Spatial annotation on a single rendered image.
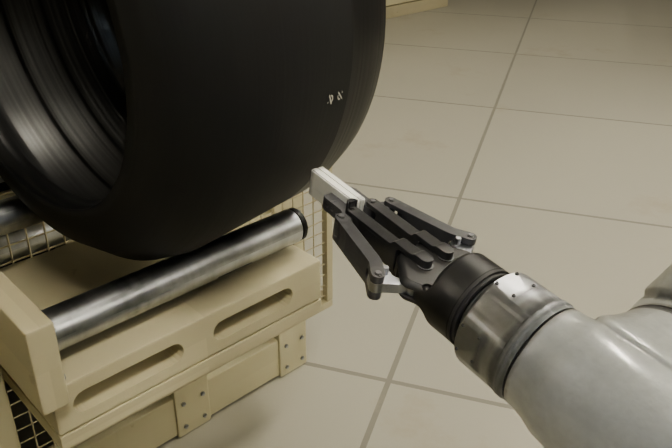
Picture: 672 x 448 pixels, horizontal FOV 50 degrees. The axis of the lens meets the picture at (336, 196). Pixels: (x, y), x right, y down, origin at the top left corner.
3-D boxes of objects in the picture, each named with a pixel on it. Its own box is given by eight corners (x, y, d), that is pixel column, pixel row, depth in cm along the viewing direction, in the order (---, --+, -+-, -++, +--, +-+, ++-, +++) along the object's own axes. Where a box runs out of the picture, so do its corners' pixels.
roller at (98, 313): (20, 326, 74) (40, 364, 73) (26, 310, 71) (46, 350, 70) (282, 216, 96) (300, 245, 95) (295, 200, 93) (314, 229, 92)
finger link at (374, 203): (445, 255, 62) (457, 250, 63) (365, 193, 70) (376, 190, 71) (436, 290, 65) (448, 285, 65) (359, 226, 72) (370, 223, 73)
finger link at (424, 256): (429, 293, 64) (418, 299, 63) (348, 230, 71) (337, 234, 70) (438, 258, 62) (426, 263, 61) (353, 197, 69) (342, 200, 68)
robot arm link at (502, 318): (519, 332, 51) (458, 285, 55) (489, 420, 56) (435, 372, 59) (593, 291, 56) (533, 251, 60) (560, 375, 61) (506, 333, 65)
